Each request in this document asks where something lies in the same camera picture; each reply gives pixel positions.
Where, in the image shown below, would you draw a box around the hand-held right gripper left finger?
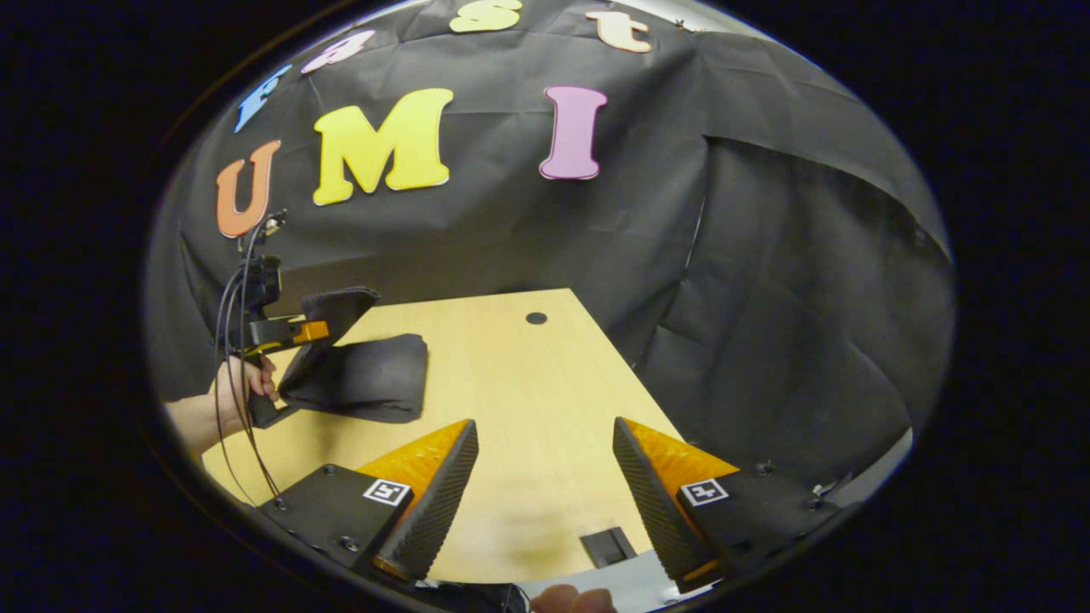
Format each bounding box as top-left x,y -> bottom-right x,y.
257,418 -> 480,584

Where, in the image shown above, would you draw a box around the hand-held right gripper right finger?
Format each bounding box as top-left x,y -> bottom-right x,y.
612,416 -> 853,595

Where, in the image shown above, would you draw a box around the dark jeans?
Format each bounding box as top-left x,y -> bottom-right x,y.
278,286 -> 429,425

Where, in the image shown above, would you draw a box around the black table socket cover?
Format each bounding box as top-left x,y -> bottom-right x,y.
580,527 -> 639,570

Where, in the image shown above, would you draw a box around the black backdrop cloth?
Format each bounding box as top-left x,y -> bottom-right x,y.
145,0 -> 956,490

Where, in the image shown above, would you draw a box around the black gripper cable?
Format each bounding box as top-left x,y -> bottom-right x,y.
213,255 -> 286,510

